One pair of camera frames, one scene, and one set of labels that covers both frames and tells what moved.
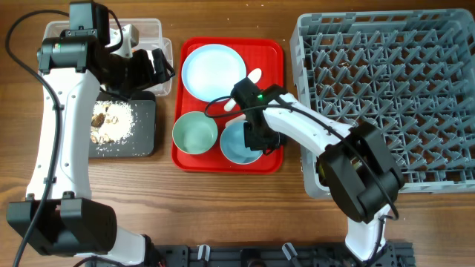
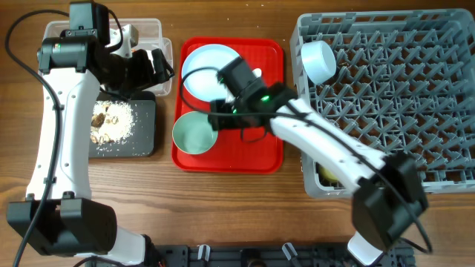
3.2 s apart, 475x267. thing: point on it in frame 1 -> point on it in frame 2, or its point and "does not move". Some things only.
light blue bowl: (233, 147) -> (319, 60)
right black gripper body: (265, 142) -> (225, 118)
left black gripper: (146, 77) does not move
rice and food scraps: (111, 122) does not move
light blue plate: (211, 72) does not move
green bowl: (194, 133) does not move
